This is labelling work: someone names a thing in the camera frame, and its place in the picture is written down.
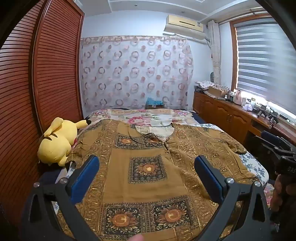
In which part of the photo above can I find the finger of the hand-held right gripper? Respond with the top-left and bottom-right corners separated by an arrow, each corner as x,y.
251,130 -> 294,163

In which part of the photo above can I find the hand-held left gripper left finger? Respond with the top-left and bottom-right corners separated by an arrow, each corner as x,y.
22,155 -> 100,241

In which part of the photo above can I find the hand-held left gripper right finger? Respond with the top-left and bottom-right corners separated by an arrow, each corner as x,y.
194,155 -> 278,241

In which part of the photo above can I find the brown patterned shirt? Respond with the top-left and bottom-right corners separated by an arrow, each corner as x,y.
57,118 -> 259,241

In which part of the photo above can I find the person's right hand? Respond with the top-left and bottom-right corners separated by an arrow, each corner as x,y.
270,174 -> 296,232

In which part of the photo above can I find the black gadget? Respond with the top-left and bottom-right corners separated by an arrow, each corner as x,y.
254,104 -> 281,127

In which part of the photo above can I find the blue floral bed sheet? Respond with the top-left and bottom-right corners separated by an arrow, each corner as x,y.
199,123 -> 270,186

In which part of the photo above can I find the yellow plush toy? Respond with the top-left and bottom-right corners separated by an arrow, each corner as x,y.
38,117 -> 91,167

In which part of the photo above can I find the long wooden cabinet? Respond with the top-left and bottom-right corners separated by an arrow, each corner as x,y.
193,90 -> 296,149

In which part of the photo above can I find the open cardboard box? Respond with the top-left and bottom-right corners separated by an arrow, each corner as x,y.
206,86 -> 228,98

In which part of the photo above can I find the striped window blind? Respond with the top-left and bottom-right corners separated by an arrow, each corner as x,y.
235,22 -> 296,116

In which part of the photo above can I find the folded floral cloth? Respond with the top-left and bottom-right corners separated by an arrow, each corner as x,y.
194,80 -> 216,90

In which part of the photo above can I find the pink floral blanket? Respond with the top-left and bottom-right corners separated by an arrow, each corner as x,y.
87,108 -> 201,130

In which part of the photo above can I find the teal cloth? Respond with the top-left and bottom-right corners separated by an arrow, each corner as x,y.
146,97 -> 163,106

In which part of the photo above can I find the cream lace curtain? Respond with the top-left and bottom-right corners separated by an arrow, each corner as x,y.
207,20 -> 222,84

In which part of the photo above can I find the wooden louvred wardrobe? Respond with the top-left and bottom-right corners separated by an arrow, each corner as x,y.
0,0 -> 85,232

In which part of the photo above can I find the circle patterned hanging cloth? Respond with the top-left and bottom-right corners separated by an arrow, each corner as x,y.
80,36 -> 194,112

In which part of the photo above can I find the white air conditioner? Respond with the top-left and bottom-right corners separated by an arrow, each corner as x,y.
164,14 -> 206,40

